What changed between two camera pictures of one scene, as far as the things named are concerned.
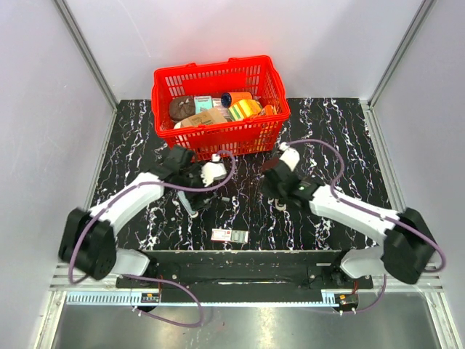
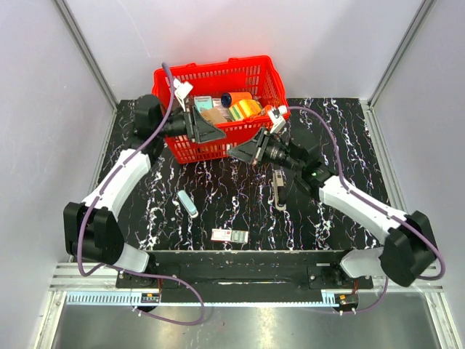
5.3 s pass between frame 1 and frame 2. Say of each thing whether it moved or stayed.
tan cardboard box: stayed
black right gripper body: moved
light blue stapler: stayed
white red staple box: stayed
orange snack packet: stayed
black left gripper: moved
